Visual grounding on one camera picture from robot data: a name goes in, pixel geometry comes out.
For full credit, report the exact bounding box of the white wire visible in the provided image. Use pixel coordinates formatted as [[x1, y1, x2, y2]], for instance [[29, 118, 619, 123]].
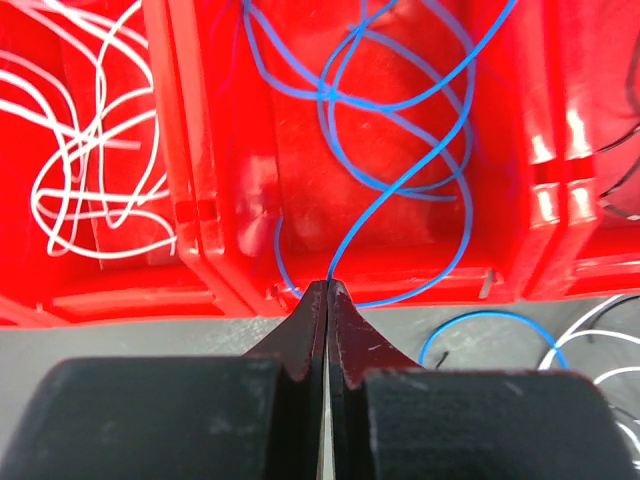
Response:
[[0, 0, 179, 259]]

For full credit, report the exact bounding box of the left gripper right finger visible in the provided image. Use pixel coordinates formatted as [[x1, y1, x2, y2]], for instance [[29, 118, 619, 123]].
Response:
[[327, 280, 639, 479]]

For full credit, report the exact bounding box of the red compartment bin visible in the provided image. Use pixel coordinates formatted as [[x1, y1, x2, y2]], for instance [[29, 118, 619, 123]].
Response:
[[1, 1, 639, 329]]

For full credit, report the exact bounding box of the blue wire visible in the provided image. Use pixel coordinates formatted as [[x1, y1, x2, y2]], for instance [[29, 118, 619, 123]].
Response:
[[242, 0, 571, 371]]

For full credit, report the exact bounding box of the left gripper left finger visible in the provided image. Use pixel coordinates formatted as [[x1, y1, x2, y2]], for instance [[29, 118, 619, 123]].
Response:
[[1, 281, 328, 479]]

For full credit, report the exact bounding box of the black wire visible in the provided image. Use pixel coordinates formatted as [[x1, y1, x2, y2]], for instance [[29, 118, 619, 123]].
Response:
[[434, 49, 640, 366]]

